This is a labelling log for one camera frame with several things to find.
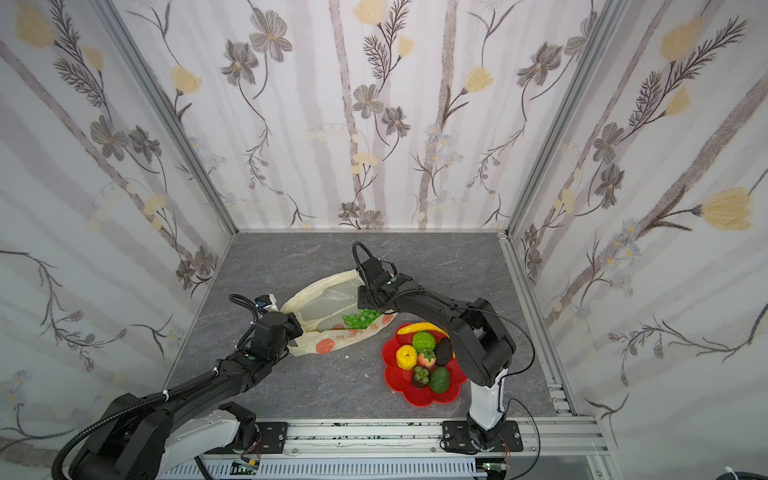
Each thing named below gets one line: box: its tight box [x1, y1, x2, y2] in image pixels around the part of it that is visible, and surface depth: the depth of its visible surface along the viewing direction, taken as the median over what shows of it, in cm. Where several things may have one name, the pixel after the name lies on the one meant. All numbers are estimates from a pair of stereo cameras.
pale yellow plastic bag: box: [280, 269, 398, 356], surface depth 91 cm
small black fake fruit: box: [435, 338, 453, 366], surface depth 86 cm
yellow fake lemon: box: [396, 344, 418, 371], surface depth 84 cm
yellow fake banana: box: [397, 322, 450, 339], surface depth 89 cm
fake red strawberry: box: [418, 349, 437, 367], surface depth 83 cm
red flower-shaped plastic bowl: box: [382, 332, 467, 408], surface depth 83 cm
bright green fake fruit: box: [412, 330, 436, 353], surface depth 87 cm
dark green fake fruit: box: [430, 366, 451, 394], surface depth 81 cm
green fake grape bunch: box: [342, 309, 382, 329], surface depth 95 cm
